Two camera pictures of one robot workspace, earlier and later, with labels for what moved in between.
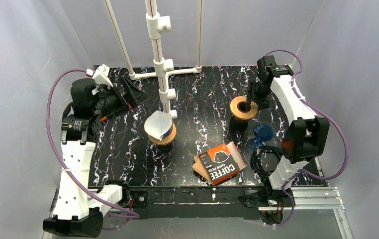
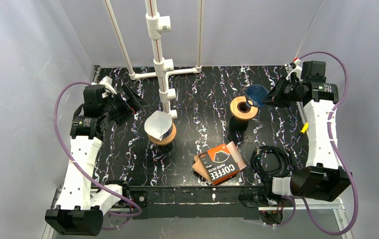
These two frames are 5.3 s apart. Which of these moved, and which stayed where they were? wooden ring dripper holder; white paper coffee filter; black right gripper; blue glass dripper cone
Moved: black right gripper
Stayed: wooden ring dripper holder; blue glass dripper cone; white paper coffee filter
